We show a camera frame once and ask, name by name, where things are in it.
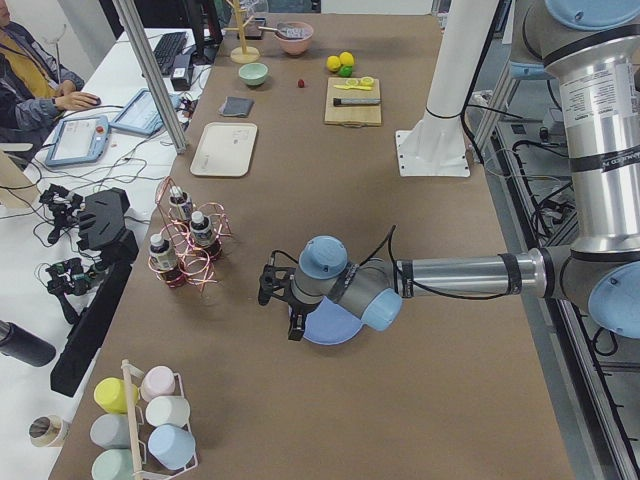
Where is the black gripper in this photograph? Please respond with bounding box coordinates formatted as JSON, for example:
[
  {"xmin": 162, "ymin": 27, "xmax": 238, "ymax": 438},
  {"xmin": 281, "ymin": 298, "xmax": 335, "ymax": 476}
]
[{"xmin": 286, "ymin": 267, "xmax": 313, "ymax": 341}]

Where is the blue round plate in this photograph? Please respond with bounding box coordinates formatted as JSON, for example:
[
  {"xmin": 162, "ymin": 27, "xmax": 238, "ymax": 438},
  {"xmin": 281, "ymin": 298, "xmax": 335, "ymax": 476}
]
[{"xmin": 303, "ymin": 298, "xmax": 363, "ymax": 346}]

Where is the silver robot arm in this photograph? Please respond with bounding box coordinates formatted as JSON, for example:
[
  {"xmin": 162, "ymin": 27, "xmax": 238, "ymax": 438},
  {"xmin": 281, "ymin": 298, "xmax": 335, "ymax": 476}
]
[{"xmin": 259, "ymin": 1, "xmax": 639, "ymax": 340}]

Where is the dark drink bottle middle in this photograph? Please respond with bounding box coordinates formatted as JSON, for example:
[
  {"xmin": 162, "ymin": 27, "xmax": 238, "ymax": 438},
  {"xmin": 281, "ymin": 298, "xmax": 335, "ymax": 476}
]
[{"xmin": 189, "ymin": 210, "xmax": 214, "ymax": 248}]

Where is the dark drink bottle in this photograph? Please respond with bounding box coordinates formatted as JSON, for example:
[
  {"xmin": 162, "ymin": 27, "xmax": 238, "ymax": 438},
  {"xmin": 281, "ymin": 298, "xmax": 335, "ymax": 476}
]
[
  {"xmin": 189, "ymin": 210, "xmax": 214, "ymax": 248},
  {"xmin": 149, "ymin": 233, "xmax": 178, "ymax": 272},
  {"xmin": 169, "ymin": 185, "xmax": 193, "ymax": 221}
]

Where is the dark drink bottle near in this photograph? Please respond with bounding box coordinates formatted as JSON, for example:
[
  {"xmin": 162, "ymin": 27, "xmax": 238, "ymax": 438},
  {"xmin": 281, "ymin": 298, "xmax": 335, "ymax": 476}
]
[{"xmin": 149, "ymin": 233, "xmax": 178, "ymax": 272}]

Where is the white cup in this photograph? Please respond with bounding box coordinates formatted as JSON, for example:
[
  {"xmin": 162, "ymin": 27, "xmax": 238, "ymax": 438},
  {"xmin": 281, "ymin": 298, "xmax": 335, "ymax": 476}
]
[{"xmin": 145, "ymin": 396, "xmax": 191, "ymax": 428}]

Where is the pink cup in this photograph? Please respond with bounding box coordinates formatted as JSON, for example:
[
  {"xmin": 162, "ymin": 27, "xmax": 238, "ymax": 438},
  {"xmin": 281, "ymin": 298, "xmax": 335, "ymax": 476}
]
[{"xmin": 140, "ymin": 365, "xmax": 176, "ymax": 402}]

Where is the dark drink bottle far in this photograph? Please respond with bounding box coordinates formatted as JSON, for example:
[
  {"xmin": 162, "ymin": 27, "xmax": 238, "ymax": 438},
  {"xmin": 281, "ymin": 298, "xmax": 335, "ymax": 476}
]
[{"xmin": 169, "ymin": 185, "xmax": 193, "ymax": 221}]

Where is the light blue cup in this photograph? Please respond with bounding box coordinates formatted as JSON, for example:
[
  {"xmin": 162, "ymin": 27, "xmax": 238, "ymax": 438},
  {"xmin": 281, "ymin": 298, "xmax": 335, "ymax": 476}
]
[{"xmin": 147, "ymin": 424, "xmax": 196, "ymax": 470}]

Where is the cream rabbit tray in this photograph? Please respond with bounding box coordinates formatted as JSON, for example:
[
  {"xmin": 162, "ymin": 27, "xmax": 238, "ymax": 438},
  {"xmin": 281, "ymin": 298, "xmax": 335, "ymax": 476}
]
[{"xmin": 190, "ymin": 122, "xmax": 258, "ymax": 177}]

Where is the yellow cup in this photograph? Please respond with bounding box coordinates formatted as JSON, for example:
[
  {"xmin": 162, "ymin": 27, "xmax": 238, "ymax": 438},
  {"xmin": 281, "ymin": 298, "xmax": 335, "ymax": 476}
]
[{"xmin": 93, "ymin": 377, "xmax": 127, "ymax": 414}]

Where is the wooden cutting board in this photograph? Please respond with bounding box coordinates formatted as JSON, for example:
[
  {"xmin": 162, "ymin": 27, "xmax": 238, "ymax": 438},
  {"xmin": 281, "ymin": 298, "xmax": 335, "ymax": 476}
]
[{"xmin": 324, "ymin": 76, "xmax": 382, "ymax": 127}]

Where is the black device stand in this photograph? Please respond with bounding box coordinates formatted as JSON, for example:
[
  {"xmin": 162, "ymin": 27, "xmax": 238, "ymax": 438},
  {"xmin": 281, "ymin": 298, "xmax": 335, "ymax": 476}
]
[{"xmin": 47, "ymin": 188, "xmax": 139, "ymax": 397}]

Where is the grey cup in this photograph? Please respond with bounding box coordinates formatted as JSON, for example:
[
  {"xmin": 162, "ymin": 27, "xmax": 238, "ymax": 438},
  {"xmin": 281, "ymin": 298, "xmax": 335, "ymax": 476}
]
[{"xmin": 90, "ymin": 413, "xmax": 130, "ymax": 449}]

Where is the steel muddler black tip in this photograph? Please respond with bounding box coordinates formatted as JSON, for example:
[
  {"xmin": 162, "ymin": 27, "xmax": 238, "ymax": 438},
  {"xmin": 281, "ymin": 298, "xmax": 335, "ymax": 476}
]
[{"xmin": 332, "ymin": 97, "xmax": 381, "ymax": 107}]

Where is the grey folded cloth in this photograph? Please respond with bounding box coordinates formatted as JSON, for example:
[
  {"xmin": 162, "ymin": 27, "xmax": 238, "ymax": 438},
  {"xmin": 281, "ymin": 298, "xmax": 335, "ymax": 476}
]
[{"xmin": 219, "ymin": 96, "xmax": 254, "ymax": 118}]

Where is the mint cup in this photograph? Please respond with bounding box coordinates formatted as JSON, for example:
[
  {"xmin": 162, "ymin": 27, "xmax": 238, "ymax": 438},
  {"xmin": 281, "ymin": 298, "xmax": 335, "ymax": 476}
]
[{"xmin": 91, "ymin": 449, "xmax": 133, "ymax": 480}]

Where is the yellow plastic knife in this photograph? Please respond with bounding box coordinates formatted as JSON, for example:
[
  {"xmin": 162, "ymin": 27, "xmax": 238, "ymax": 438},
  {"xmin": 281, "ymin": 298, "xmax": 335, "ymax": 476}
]
[{"xmin": 333, "ymin": 84, "xmax": 373, "ymax": 91}]

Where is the mint green bowl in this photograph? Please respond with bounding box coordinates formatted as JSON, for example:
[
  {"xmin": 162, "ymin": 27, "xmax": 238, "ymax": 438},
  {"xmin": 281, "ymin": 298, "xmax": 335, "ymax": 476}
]
[{"xmin": 238, "ymin": 62, "xmax": 269, "ymax": 87}]

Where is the green lime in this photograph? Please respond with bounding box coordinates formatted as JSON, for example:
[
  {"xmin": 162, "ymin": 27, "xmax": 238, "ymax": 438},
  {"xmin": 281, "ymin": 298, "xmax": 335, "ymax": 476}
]
[{"xmin": 338, "ymin": 65, "xmax": 353, "ymax": 78}]

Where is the teach pendant tablet far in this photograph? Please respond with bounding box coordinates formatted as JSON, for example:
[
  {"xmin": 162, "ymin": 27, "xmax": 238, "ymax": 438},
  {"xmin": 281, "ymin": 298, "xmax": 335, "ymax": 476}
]
[{"xmin": 109, "ymin": 89, "xmax": 164, "ymax": 136}]

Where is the teach pendant tablet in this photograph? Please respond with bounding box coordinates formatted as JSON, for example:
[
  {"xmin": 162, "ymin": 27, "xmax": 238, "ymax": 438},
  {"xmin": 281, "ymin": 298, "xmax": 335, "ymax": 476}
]
[
  {"xmin": 45, "ymin": 115, "xmax": 110, "ymax": 167},
  {"xmin": 109, "ymin": 89, "xmax": 164, "ymax": 136}
]

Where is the yellow lemon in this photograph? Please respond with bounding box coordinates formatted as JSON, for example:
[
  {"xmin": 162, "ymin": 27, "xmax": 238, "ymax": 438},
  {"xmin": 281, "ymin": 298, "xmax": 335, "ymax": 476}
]
[
  {"xmin": 326, "ymin": 55, "xmax": 342, "ymax": 72},
  {"xmin": 339, "ymin": 51, "xmax": 355, "ymax": 67}
]

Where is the wooden mug tree stand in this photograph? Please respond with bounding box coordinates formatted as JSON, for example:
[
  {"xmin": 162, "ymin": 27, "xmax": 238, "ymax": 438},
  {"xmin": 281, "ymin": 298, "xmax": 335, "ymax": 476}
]
[{"xmin": 226, "ymin": 0, "xmax": 260, "ymax": 65}]

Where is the tape roll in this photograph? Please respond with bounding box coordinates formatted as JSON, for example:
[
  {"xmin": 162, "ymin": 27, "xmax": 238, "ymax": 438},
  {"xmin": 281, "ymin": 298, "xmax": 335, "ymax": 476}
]
[{"xmin": 28, "ymin": 415, "xmax": 70, "ymax": 448}]

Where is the black thermos bottle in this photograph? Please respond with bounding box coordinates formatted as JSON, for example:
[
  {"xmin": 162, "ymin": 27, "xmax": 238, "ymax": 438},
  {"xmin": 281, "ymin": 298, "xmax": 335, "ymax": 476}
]
[{"xmin": 1, "ymin": 321, "xmax": 56, "ymax": 367}]

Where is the pink bowl with ice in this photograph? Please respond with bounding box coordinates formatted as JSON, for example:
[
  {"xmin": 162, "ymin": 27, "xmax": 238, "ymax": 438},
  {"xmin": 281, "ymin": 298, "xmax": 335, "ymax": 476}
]
[{"xmin": 275, "ymin": 22, "xmax": 314, "ymax": 56}]

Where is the teach pendant tablet near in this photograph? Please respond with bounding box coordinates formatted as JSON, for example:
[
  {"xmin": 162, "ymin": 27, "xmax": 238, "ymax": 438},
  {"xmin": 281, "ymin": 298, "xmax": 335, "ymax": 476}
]
[{"xmin": 45, "ymin": 115, "xmax": 110, "ymax": 167}]

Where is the metal ice scoop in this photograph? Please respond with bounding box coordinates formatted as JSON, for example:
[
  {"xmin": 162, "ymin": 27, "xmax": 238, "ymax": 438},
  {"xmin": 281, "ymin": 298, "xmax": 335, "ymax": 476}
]
[{"xmin": 258, "ymin": 23, "xmax": 307, "ymax": 40}]

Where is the black keyboard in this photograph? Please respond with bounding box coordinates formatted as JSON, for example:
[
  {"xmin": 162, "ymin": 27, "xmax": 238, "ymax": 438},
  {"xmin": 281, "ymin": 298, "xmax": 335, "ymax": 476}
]
[{"xmin": 153, "ymin": 32, "xmax": 187, "ymax": 76}]

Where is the seated person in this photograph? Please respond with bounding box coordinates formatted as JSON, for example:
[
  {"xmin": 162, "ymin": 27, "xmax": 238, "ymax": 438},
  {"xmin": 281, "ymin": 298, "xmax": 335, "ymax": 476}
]
[{"xmin": 1, "ymin": 2, "xmax": 101, "ymax": 146}]

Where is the copper wire bottle rack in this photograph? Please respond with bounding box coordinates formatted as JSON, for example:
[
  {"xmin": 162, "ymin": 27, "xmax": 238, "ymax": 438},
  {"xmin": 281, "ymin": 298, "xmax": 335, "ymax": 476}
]
[{"xmin": 147, "ymin": 177, "xmax": 232, "ymax": 292}]

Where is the white camera pole base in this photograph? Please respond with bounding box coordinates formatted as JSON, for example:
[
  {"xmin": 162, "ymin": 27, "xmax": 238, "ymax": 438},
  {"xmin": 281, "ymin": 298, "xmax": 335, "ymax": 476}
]
[{"xmin": 396, "ymin": 0, "xmax": 499, "ymax": 177}]

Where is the aluminium frame post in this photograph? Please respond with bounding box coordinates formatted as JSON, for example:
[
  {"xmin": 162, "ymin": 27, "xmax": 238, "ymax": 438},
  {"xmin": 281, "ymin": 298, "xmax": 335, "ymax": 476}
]
[{"xmin": 113, "ymin": 0, "xmax": 187, "ymax": 154}]

